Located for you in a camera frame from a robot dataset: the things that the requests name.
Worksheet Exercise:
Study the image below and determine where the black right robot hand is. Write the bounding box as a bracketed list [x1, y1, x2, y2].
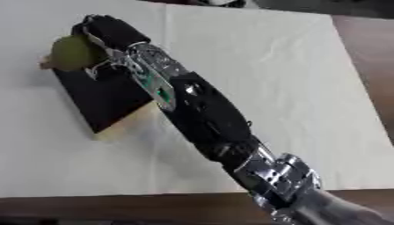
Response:
[70, 14, 153, 81]

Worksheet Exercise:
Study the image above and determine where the green round toy fruit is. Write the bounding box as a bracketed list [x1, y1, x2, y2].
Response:
[49, 34, 108, 72]

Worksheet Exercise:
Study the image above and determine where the tan box with black inside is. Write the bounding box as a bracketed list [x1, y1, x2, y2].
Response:
[37, 54, 162, 141]

